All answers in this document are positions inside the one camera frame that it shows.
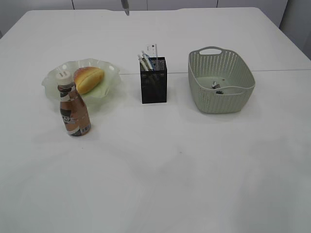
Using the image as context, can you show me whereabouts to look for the sugared bread bun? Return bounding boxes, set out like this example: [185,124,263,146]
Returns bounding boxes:
[73,67,104,95]

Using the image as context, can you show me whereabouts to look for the clear plastic ruler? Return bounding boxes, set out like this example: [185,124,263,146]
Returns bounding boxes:
[146,44,158,58]

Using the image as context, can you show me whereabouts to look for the black mesh pen holder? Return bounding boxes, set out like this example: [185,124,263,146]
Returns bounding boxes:
[140,57,168,104]

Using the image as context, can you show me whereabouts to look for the grey white pen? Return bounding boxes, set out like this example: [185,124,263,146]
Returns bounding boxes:
[121,0,130,16]

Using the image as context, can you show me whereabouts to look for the paper ball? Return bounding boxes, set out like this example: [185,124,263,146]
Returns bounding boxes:
[211,82,223,95]

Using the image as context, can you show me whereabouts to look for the green wavy glass plate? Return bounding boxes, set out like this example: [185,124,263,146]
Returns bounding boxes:
[42,58,121,108]

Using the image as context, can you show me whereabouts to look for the green plastic basket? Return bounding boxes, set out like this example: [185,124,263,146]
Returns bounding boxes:
[188,47,256,114]

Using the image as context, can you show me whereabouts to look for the yellow grip pen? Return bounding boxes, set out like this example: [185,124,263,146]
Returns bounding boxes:
[138,54,149,71]

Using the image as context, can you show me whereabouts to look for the blue grip pen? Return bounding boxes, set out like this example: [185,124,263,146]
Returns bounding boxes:
[141,50,154,70]

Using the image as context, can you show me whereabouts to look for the brown coffee bottle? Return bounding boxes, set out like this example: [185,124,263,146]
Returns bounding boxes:
[56,70,91,136]

